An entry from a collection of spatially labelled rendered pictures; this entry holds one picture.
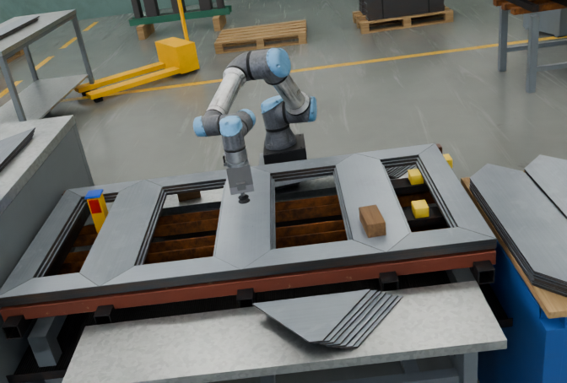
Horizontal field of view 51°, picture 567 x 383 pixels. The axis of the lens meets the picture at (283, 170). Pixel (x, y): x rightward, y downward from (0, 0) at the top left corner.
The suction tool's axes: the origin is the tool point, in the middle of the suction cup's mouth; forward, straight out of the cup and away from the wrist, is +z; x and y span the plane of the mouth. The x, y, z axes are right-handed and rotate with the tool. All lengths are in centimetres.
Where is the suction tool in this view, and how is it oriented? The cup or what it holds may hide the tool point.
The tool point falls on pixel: (244, 201)
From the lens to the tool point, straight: 215.1
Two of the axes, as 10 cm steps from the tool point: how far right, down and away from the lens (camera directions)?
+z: 1.3, 8.9, 4.3
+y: 9.8, -1.7, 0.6
